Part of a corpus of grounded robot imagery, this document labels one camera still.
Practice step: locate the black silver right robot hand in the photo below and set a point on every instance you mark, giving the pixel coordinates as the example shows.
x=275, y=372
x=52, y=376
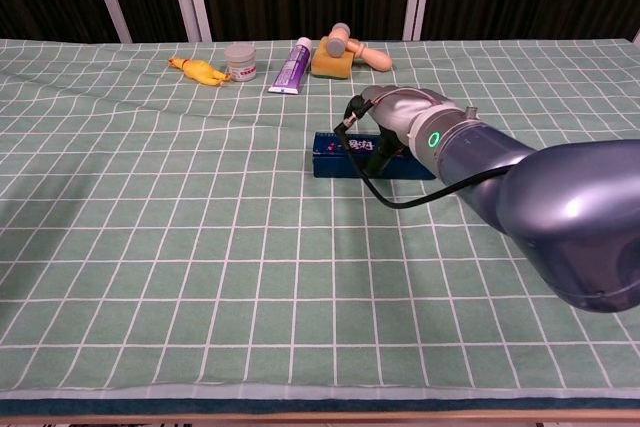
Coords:
x=405, y=107

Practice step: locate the blue rectangular box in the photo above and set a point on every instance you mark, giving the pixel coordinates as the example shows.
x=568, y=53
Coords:
x=335, y=164

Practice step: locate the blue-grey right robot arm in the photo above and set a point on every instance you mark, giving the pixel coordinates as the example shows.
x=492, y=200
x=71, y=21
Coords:
x=565, y=207

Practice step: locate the wooden toy mallet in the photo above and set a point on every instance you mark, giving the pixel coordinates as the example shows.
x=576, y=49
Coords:
x=372, y=58

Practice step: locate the yellow sponge block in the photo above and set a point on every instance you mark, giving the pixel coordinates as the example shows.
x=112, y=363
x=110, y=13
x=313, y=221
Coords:
x=330, y=67

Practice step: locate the purple white toothpaste tube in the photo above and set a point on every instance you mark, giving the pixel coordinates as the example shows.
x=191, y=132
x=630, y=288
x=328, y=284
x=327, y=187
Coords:
x=291, y=69

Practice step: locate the small white jar grey lid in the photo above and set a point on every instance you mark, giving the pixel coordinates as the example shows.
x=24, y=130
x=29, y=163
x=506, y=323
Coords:
x=241, y=64

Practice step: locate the yellow rubber chicken toy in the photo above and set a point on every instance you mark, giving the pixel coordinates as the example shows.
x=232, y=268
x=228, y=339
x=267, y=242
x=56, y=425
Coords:
x=200, y=71

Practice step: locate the green white checked tablecloth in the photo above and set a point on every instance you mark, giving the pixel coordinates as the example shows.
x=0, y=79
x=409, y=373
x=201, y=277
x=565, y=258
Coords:
x=200, y=247

